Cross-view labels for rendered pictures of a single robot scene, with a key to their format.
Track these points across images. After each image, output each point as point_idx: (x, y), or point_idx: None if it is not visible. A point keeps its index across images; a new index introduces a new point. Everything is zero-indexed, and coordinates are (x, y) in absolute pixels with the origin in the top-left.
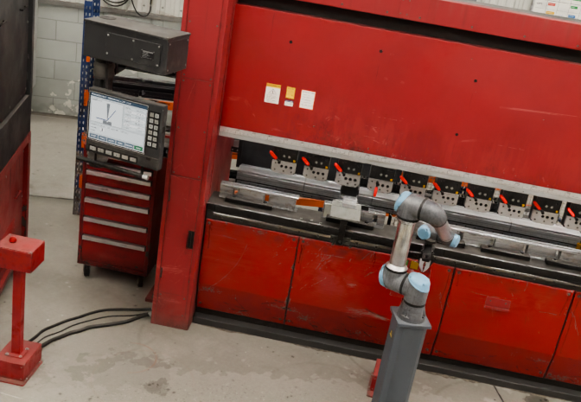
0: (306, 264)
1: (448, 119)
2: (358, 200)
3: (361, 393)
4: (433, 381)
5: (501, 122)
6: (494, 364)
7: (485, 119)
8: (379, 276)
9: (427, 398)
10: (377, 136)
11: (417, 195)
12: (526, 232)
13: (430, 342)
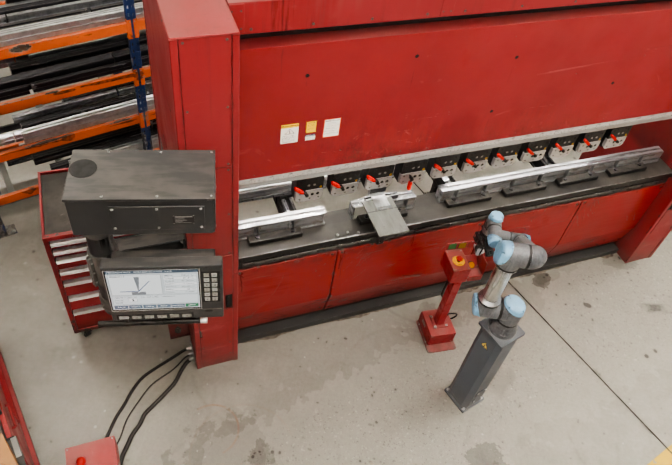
0: (346, 266)
1: (484, 100)
2: None
3: (423, 352)
4: (464, 302)
5: (537, 87)
6: None
7: (521, 89)
8: (475, 311)
9: (470, 326)
10: (410, 137)
11: (520, 247)
12: None
13: None
